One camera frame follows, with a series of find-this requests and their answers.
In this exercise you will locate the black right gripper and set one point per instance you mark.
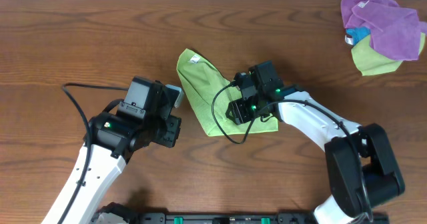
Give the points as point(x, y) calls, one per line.
point(238, 112)

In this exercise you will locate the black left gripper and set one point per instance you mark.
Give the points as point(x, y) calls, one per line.
point(171, 130)

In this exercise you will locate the green microfiber cloth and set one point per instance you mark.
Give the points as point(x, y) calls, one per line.
point(201, 81)

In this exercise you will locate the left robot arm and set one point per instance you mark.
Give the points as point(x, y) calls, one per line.
point(112, 137)

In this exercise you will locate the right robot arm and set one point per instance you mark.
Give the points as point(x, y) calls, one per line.
point(362, 169)

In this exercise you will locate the blue cloth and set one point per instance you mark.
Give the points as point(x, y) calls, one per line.
point(355, 35)

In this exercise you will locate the purple microfiber cloth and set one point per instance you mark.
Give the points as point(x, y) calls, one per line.
point(395, 31)

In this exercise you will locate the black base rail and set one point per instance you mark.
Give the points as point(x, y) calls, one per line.
point(117, 213)

